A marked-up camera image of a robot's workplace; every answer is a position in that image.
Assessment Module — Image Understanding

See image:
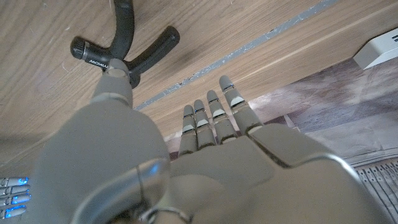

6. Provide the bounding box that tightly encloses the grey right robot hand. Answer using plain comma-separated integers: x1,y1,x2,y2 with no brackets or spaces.
0,176,32,220

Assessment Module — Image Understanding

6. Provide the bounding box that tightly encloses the white power box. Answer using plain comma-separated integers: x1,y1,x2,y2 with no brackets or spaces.
353,27,398,70

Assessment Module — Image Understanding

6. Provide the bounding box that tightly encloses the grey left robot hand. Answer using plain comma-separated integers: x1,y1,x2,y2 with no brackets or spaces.
34,58,394,224

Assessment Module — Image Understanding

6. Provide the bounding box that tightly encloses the black grip strengthener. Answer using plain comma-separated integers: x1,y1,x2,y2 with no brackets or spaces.
70,0,181,90

